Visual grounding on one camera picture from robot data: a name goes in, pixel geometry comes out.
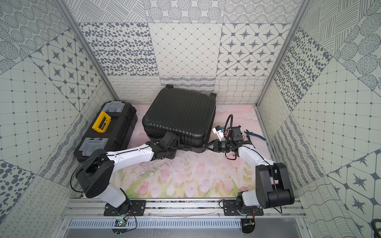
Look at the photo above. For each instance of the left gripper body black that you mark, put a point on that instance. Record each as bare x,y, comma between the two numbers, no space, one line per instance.
171,140

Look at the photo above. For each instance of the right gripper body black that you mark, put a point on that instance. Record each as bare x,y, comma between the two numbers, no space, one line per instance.
222,147

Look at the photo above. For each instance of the black hard-shell suitcase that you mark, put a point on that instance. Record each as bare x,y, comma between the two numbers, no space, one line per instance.
186,113

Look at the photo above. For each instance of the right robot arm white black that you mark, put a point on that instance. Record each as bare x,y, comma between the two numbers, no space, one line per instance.
273,187

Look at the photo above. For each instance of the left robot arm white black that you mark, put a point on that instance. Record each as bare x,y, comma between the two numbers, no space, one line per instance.
94,174

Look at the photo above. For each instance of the floral pink table mat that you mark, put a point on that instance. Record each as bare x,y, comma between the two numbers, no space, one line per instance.
189,174

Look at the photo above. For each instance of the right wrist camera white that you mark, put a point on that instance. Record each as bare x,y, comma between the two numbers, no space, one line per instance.
218,131

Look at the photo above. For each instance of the blue handled pliers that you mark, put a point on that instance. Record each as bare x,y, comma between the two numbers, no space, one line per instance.
248,134

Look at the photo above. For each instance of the black toolbox yellow handle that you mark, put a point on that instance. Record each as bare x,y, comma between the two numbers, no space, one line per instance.
111,130

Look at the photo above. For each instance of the aluminium mounting rail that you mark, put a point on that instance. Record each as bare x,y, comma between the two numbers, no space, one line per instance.
173,208

